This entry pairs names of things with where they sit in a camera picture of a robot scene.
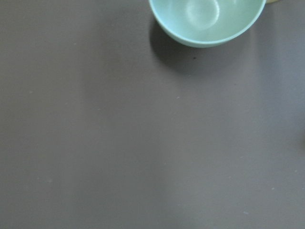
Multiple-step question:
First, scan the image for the green ceramic bowl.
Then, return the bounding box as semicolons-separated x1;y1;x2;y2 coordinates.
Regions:
149;0;266;48

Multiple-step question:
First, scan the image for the wooden mug tree stand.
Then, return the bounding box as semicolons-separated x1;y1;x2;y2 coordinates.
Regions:
265;0;279;4

